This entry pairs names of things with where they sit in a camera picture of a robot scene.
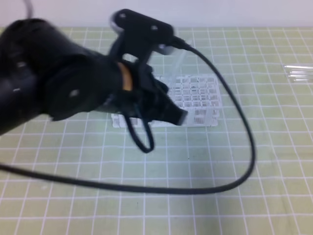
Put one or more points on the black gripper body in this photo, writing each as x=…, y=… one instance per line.
x=142, y=96

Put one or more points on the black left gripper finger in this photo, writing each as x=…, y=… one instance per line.
x=167, y=111

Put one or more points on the clear glass test tube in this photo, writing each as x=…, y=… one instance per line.
x=180, y=50

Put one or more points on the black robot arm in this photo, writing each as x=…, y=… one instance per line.
x=43, y=72

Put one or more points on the white test tube rack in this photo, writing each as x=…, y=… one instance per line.
x=198, y=94

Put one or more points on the green grid tablecloth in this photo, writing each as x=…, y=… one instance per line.
x=276, y=200

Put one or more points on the clear test tubes pile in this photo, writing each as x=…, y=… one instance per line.
x=299, y=73

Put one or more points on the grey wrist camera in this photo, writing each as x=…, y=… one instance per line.
x=143, y=27

